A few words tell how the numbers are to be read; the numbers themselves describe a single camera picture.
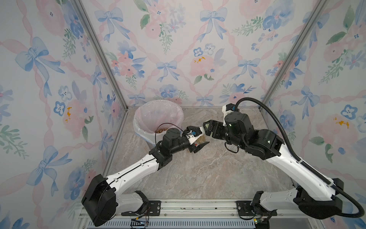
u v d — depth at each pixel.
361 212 0.37
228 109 0.56
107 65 0.93
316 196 0.39
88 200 0.42
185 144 0.63
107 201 0.39
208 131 0.56
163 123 0.57
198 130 0.58
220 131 0.54
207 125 0.60
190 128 0.66
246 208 0.73
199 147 0.64
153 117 0.88
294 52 0.85
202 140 0.69
